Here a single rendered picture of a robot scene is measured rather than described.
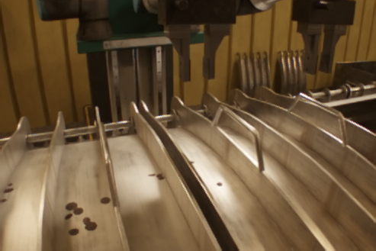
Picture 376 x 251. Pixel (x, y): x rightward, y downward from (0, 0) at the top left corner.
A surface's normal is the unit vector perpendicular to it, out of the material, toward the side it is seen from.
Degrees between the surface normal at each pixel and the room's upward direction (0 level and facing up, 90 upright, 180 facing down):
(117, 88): 90
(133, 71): 90
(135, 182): 1
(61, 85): 90
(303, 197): 7
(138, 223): 5
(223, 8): 90
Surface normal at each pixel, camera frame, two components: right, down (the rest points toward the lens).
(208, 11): 0.35, 0.36
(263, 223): 0.05, -0.86
